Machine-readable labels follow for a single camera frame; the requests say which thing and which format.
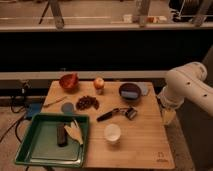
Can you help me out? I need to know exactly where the dark bowl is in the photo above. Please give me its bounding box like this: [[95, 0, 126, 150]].
[[119, 83, 141, 101]]

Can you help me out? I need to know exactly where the white paper cup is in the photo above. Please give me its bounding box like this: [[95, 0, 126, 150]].
[[104, 124, 121, 144]]

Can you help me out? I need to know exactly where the dark rectangular eraser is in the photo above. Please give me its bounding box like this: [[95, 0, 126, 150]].
[[57, 123, 67, 147]]

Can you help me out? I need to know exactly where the blue box on floor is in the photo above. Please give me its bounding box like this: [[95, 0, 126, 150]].
[[26, 103, 42, 120]]

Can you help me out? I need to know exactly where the wooden board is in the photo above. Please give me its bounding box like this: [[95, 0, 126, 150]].
[[42, 81, 175, 169]]

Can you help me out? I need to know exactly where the green plastic tray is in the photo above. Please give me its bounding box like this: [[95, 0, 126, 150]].
[[14, 113, 89, 168]]

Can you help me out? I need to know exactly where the pile of dark raisins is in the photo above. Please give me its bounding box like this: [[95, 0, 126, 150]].
[[76, 96, 99, 110]]

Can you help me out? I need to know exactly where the grey round coaster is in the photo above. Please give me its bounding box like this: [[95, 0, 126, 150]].
[[61, 102, 74, 113]]

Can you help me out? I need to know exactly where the red bowl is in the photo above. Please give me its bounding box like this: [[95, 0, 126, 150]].
[[59, 73, 78, 90]]

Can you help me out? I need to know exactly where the red apple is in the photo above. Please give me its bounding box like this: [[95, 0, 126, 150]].
[[93, 77, 104, 89]]

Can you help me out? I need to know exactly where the blue sponge in bowl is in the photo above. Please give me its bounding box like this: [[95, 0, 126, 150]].
[[121, 91, 138, 99]]

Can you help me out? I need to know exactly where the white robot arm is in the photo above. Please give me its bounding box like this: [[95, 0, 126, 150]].
[[157, 62, 213, 125]]

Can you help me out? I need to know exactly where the black cable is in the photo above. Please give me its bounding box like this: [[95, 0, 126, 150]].
[[0, 83, 31, 144]]

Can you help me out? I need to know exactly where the grey cloth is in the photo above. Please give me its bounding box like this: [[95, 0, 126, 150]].
[[137, 82, 149, 96]]

